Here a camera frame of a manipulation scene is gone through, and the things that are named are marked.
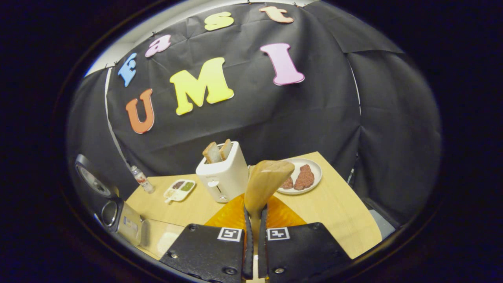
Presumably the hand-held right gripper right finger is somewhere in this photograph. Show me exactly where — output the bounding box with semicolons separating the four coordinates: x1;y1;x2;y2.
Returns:
257;195;352;283

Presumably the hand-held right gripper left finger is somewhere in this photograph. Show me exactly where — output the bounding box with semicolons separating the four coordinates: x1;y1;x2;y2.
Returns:
159;195;254;283

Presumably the wooden spoon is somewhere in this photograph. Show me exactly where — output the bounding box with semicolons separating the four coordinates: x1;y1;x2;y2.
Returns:
244;160;295;281

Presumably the clear container of rice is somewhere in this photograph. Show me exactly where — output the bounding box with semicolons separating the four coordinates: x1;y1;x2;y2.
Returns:
140;218;185;260

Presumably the dark grey rice cooker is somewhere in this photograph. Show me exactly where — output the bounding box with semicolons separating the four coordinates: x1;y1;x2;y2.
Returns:
75;154;144;246

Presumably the white toaster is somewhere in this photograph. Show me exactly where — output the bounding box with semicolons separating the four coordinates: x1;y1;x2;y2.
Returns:
196;141;250;203

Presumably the white sectioned bean dish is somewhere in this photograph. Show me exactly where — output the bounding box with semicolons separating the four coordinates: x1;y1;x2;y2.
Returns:
164;179;196;203

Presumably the white round plate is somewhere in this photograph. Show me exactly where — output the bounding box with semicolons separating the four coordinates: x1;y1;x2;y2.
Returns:
275;158;323;195

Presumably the toast slice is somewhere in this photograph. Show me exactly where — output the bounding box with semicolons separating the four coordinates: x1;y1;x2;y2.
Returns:
202;142;222;164
220;139;233;161

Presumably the clear plastic drink bottle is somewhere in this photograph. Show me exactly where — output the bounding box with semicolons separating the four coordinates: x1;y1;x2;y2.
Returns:
130;165;156;194

